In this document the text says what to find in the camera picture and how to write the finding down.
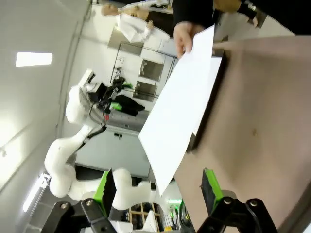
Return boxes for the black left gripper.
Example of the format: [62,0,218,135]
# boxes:
[92,77,134,115]

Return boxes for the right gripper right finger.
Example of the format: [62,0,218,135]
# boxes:
[195,167,279,233]

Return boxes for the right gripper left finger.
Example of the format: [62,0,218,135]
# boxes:
[46,168,117,233]

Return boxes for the stack of white A4 sheets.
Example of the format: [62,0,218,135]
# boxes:
[138,23,216,198]

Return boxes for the white A4 paper sheet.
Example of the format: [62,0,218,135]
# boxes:
[206,56,224,102]

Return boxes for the person's left hand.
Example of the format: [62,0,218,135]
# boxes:
[173,20,207,59]

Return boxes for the person's right hand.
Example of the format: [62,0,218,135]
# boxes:
[247,15,259,28]

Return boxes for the black draped jacket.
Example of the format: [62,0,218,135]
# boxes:
[113,94,146,117]

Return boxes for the wooden shelf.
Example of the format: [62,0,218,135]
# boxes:
[128,202,171,233]

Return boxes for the ceiling light panel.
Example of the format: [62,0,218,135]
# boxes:
[16,52,53,68]
[22,174,51,212]

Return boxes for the brown plastic serving tray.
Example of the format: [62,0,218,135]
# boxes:
[186,50,230,154]

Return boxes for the person in black jacket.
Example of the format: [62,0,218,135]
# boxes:
[172,0,311,38]

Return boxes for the grey framed wall panel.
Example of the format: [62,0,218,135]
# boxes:
[134,81,158,100]
[140,59,165,83]

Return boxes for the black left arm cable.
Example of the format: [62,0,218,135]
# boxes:
[81,123,109,149]

